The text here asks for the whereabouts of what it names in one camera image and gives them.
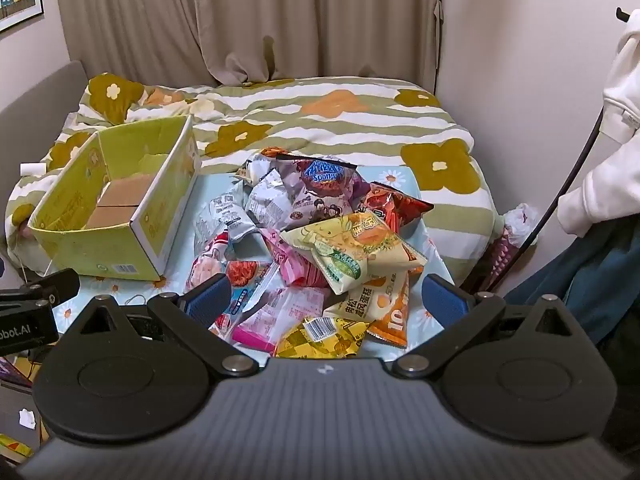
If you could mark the silver white snack packet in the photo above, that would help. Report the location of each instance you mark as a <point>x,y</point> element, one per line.
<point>270,200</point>
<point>220,215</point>

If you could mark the black curved pole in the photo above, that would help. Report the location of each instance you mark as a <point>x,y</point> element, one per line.
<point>565,180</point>

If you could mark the white plastic bag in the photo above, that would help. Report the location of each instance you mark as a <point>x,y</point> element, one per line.
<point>520,220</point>

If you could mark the red white shrimp flakes bag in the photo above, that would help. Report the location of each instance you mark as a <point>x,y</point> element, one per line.
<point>212,265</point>

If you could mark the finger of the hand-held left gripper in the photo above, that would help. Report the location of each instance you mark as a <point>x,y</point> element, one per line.
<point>60,285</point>

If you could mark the yellow-green cardboard box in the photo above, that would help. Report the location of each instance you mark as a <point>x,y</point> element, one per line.
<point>120,200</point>

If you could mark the floral striped blanket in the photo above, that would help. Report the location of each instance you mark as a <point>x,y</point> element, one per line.
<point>325,115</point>

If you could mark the clear pink-edged snack packet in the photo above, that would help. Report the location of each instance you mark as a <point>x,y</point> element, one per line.
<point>280,317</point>

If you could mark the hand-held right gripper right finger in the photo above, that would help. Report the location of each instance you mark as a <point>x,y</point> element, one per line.
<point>445,301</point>

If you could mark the pale yellow cartoon snack bag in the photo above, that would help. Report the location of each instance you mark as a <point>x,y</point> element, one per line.
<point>345,247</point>

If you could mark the pink striped snack packet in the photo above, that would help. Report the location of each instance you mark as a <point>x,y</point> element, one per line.
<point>295,262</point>

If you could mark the white paper roll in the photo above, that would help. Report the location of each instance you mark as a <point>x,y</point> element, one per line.
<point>32,169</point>

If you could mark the dark blue garment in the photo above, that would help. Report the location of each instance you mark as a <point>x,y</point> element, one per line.
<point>575,270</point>

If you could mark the dark red chip bag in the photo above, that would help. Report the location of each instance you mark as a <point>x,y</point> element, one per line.
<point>395,207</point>

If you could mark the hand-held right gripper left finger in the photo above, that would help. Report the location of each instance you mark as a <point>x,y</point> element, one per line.
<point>207,296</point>

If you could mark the grey bed headboard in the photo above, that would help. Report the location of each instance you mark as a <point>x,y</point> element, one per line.
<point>35,95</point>

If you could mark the beige curtain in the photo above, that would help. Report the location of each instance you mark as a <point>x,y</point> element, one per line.
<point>240,15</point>

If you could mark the yellow checkered snack packet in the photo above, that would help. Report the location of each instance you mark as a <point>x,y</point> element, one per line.
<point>320,336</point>

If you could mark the orange white cake packet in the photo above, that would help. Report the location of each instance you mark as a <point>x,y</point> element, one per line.
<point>387,312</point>

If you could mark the light blue daisy mat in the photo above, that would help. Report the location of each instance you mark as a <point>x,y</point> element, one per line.
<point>400,180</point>

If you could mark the orange snack packet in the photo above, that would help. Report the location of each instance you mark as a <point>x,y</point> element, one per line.
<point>272,152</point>

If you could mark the white red food-picture packet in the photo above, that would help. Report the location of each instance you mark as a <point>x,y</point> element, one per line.
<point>250,280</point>

